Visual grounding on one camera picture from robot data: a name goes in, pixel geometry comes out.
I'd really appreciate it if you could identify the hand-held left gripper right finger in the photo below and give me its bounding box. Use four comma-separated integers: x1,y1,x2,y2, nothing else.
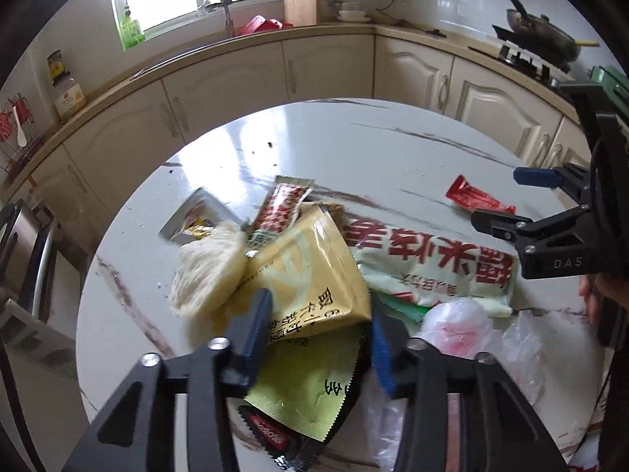
371,307,568,472

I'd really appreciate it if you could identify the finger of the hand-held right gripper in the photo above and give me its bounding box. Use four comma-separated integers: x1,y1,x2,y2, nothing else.
513,166,590,197
471,209,536,244

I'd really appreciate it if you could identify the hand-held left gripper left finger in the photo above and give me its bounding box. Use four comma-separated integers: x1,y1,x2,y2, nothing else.
64,288,273,472

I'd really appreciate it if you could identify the white red large packet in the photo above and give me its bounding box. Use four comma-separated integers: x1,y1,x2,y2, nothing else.
339,214,517,318

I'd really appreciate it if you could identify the yellow snack packet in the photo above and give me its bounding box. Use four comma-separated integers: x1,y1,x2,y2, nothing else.
243,204,373,340

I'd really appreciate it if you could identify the black sachet red label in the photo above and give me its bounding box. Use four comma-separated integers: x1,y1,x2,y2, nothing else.
238,400,315,472

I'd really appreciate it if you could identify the person's right hand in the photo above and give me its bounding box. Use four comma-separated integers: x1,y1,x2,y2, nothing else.
578,275,603,328

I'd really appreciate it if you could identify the small red sachet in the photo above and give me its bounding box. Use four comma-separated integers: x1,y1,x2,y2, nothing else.
445,175,517,214

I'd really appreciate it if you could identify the green foil wrapper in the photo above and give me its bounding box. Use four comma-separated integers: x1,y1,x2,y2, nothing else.
373,290,433,325

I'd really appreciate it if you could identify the light green serrated packet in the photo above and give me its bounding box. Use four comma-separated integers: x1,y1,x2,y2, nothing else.
246,324,367,446

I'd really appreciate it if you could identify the cream crumpled bag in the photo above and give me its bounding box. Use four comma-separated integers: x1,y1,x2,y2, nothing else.
168,220,249,319

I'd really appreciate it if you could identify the clear plastic bag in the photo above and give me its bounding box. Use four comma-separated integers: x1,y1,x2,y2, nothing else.
364,297,546,472

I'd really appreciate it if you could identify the black gas stove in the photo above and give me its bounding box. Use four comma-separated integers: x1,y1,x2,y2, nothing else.
469,42,576,89

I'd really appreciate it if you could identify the green electric cooker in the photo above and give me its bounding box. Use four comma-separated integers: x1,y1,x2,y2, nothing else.
590,65,629,124

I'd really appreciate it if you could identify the red checkered sachet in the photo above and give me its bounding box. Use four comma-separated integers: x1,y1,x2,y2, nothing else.
250,175,315,237

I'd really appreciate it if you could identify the silver sachet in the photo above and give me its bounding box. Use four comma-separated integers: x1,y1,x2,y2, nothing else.
160,188,241,247

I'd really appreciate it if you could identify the steel wok with lid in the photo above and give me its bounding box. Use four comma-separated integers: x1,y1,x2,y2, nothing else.
489,0,601,67

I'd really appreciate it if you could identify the round white marble table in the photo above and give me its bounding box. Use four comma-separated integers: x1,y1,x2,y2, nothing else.
76,98,610,472

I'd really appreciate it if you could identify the metal kitchen cart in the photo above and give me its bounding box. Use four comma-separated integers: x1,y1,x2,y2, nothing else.
0,199,74,355

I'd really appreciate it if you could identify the stack of white bowls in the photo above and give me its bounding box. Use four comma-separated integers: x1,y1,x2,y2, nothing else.
338,1,373,23

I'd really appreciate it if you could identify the wooden cutting board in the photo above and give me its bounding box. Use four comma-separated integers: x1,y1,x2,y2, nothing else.
284,0,319,28

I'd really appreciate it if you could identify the large clear jar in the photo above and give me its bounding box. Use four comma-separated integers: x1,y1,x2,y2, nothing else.
53,77,88,121

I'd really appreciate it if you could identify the red plastic basket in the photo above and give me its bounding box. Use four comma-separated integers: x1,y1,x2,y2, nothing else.
241,15,296,36

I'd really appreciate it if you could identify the white plastic spoon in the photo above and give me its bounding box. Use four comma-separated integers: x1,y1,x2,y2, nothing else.
12,105,28,147

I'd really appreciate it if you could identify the metal kitchen faucet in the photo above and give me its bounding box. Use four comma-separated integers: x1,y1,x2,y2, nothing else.
191,0,237,40

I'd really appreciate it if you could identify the green dish soap bottle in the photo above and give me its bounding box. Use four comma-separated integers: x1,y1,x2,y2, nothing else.
118,7,147,51

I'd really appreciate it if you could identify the small jar yellow label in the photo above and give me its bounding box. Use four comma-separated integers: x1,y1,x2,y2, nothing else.
46,49,67,82

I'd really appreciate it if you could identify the red wire cup rack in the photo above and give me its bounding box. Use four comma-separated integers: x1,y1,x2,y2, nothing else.
0,93,45,173

